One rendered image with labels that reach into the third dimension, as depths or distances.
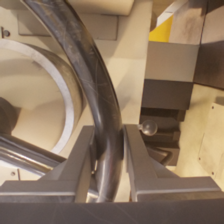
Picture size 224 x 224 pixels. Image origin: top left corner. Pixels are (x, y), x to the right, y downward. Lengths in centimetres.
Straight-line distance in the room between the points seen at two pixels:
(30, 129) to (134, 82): 22
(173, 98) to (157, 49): 32
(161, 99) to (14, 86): 92
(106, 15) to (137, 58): 10
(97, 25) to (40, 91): 18
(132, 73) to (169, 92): 74
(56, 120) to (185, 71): 94
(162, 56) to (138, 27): 70
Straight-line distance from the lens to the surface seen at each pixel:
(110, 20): 36
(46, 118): 27
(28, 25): 40
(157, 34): 289
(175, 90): 109
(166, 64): 106
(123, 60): 36
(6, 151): 20
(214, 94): 94
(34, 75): 27
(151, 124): 35
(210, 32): 106
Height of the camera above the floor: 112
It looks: 1 degrees down
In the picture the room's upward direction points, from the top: 86 degrees counter-clockwise
